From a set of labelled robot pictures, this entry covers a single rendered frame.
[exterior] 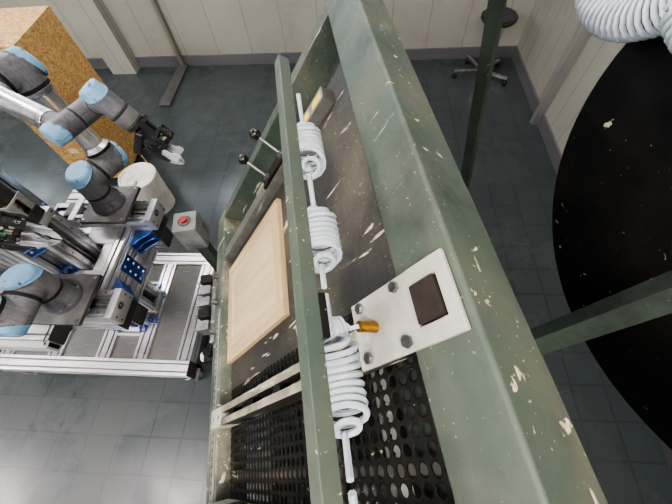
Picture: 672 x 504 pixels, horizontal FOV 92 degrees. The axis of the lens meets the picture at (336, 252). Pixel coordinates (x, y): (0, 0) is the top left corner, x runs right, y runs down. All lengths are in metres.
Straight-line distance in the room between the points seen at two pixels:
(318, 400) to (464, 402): 0.16
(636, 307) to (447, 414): 0.45
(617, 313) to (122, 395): 2.60
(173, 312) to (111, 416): 0.74
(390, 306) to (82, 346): 2.45
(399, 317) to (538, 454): 0.19
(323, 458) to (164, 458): 2.25
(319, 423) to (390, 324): 0.19
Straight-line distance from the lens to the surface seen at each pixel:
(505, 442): 0.38
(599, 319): 0.79
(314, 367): 0.32
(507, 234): 2.94
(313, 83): 1.27
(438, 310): 0.39
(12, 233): 1.06
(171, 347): 2.41
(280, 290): 1.02
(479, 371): 0.38
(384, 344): 0.46
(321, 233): 0.45
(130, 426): 2.66
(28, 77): 1.74
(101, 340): 2.68
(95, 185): 1.83
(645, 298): 0.75
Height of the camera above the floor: 2.26
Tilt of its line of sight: 60 degrees down
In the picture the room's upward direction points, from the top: 6 degrees counter-clockwise
